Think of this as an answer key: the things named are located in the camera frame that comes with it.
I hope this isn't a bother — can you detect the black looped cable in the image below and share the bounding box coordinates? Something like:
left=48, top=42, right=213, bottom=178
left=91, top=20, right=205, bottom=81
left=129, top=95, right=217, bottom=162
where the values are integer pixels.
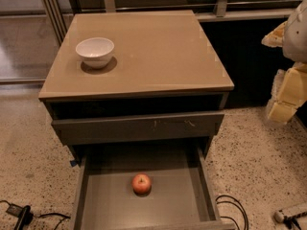
left=215, top=194, right=249, bottom=230

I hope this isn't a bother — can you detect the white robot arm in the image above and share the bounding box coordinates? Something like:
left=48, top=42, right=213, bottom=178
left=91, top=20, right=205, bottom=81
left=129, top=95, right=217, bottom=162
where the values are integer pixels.
left=261, top=0, right=307, bottom=124

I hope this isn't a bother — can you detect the blue tape piece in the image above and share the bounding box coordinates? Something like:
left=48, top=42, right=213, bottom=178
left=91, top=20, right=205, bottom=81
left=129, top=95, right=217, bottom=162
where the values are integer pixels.
left=69, top=160, right=78, bottom=168

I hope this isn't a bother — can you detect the white power strip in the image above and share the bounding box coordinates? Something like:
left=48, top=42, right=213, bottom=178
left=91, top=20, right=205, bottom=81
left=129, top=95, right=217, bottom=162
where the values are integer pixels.
left=273, top=202, right=307, bottom=223

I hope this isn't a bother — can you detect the black power adapter with cable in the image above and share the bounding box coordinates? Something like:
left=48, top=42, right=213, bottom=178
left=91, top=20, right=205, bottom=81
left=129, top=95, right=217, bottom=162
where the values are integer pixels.
left=0, top=199, right=70, bottom=230

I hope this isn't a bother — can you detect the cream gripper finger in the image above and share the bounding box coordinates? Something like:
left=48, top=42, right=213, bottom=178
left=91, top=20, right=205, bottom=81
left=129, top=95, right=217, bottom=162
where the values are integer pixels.
left=261, top=22, right=286, bottom=48
left=266, top=62, right=307, bottom=124

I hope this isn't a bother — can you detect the white ceramic bowl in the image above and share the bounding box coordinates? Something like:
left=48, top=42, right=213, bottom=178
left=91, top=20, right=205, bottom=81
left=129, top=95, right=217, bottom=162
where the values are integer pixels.
left=76, top=37, right=115, bottom=69

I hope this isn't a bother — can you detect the closed grey top drawer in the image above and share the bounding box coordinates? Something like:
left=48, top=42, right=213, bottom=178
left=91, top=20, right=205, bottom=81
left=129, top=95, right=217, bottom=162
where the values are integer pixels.
left=52, top=112, right=224, bottom=146

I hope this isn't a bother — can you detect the red apple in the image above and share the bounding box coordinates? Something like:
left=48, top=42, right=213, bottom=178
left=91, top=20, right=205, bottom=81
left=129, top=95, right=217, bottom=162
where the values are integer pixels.
left=131, top=173, right=152, bottom=195

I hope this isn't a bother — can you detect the grey drawer cabinet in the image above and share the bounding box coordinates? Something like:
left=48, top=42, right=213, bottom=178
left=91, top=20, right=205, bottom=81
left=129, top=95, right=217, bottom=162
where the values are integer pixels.
left=39, top=11, right=234, bottom=161

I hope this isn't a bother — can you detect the open grey middle drawer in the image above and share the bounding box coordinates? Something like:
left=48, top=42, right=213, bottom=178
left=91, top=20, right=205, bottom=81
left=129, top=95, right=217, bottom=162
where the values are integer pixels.
left=70, top=145, right=235, bottom=230

